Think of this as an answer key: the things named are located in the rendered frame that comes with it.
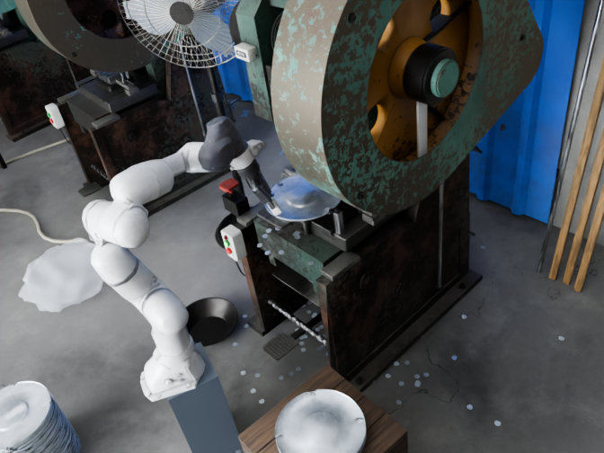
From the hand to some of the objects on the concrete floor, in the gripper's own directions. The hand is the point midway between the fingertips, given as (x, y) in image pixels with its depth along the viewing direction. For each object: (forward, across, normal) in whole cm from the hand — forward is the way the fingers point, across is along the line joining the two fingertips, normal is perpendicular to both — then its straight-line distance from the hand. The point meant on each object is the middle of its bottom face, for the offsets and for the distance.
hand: (273, 206), depth 210 cm
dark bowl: (+63, -19, -68) cm, 95 cm away
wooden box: (+80, +61, -18) cm, 102 cm away
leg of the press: (+82, -47, -16) cm, 95 cm away
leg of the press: (+93, -8, +19) cm, 95 cm away
